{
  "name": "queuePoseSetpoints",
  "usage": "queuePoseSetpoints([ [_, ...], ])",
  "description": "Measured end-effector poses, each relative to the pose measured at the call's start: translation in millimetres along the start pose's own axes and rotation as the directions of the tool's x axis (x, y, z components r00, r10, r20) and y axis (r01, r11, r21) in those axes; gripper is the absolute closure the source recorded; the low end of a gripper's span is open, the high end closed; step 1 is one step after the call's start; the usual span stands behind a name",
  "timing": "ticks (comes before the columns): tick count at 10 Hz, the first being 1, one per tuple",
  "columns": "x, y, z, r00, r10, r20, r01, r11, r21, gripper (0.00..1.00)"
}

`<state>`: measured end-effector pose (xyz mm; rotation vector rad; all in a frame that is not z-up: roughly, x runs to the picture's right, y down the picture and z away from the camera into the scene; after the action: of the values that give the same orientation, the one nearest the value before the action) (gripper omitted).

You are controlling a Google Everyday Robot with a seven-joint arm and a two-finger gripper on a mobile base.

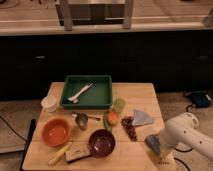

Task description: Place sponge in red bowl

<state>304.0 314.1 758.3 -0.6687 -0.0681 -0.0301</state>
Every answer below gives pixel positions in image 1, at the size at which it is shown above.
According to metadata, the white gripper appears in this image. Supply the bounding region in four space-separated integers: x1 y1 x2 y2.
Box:
158 129 180 165

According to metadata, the blue sponge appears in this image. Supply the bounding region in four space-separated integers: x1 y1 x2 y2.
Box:
145 135 160 155

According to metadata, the dark maroon bowl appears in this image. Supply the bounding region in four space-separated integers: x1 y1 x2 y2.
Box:
88 129 116 158

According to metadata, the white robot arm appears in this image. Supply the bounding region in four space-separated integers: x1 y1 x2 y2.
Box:
158 112 213 161

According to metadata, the orange red bowl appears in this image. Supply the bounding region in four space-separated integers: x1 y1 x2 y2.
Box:
41 118 71 147

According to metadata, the grey blue folded cloth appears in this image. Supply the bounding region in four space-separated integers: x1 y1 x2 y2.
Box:
132 109 155 126

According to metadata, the dark red grape bunch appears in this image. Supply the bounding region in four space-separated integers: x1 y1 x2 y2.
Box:
121 116 137 141

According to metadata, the orange toy fruit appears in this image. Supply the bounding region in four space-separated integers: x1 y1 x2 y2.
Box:
107 111 119 126

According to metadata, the dark blue floor object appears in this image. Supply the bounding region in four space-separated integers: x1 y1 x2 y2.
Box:
184 91 212 108

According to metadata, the green toy leaf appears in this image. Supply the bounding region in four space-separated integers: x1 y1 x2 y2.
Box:
103 113 112 132

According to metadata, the green plastic tray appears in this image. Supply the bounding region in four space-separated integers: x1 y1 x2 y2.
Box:
60 75 112 109

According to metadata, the metal measuring scoop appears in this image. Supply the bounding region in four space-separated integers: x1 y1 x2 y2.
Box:
72 113 100 130

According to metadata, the white cup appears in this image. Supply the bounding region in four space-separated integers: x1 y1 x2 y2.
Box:
41 95 57 113

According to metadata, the black cable right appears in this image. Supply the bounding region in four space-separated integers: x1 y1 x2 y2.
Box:
174 103 198 171

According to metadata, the metal table frame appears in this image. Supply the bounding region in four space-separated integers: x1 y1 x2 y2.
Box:
55 0 134 31

